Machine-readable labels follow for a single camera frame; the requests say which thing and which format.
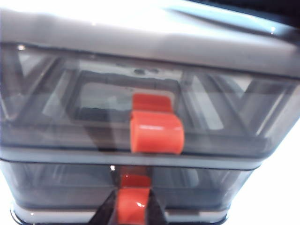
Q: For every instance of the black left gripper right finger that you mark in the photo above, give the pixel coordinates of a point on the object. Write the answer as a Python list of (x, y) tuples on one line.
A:
[(154, 211)]

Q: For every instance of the white plastic drawer cabinet frame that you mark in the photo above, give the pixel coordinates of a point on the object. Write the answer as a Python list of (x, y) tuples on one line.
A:
[(140, 39)]

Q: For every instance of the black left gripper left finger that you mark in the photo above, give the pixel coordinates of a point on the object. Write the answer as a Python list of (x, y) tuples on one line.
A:
[(106, 211)]

